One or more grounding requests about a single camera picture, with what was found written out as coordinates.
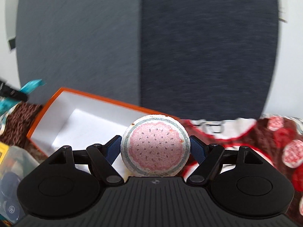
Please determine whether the watermelon pattern round sponge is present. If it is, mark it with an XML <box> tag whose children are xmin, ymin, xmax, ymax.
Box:
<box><xmin>120</xmin><ymin>114</ymin><xmax>191</xmax><ymax>177</ymax></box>

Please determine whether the teal ribbon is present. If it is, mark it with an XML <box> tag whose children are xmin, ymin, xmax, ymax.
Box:
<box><xmin>1</xmin><ymin>79</ymin><xmax>45</xmax><ymax>125</ymax></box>

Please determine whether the orange cardboard box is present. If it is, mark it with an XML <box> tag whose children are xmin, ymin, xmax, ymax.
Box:
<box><xmin>27</xmin><ymin>88</ymin><xmax>158</xmax><ymax>156</ymax></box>

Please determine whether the red brown floral blanket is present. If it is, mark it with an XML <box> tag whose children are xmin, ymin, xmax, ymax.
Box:
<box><xmin>1</xmin><ymin>103</ymin><xmax>302</xmax><ymax>225</ymax></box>

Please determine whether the clear plastic storage box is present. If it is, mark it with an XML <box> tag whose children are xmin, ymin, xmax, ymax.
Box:
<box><xmin>1</xmin><ymin>143</ymin><xmax>39</xmax><ymax>225</ymax></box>

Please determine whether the grey blue sofa backrest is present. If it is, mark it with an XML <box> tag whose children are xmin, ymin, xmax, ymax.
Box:
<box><xmin>16</xmin><ymin>0</ymin><xmax>278</xmax><ymax>120</ymax></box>

